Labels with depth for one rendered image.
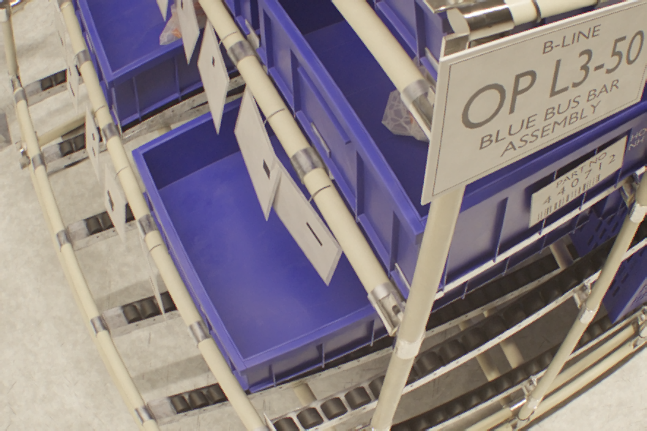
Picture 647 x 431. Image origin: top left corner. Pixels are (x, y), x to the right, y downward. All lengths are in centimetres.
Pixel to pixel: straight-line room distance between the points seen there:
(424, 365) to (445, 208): 63
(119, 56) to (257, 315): 53
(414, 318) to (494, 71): 45
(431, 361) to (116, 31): 79
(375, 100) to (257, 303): 38
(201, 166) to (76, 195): 91
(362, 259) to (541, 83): 50
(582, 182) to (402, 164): 25
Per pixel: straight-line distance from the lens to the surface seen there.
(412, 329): 134
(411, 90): 107
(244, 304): 175
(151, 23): 203
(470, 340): 174
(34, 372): 254
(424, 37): 104
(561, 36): 95
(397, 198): 123
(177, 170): 182
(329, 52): 155
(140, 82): 184
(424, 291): 126
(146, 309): 206
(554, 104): 104
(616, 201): 184
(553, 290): 179
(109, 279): 260
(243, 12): 157
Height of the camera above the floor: 232
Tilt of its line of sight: 61 degrees down
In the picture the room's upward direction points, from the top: 5 degrees clockwise
